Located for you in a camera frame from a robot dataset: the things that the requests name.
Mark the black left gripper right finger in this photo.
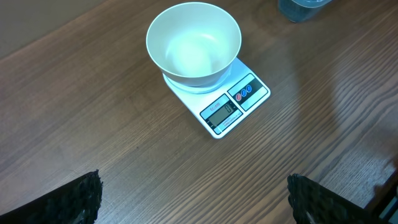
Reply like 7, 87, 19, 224
287, 174, 385, 224

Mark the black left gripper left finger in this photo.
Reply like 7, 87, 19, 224
1, 170, 103, 223

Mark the white digital kitchen scale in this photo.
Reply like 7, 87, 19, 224
164, 58, 271, 139

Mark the white bowl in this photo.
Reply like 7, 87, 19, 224
146, 2, 242, 86

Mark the clear plastic container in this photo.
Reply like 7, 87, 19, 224
278, 0, 332, 23

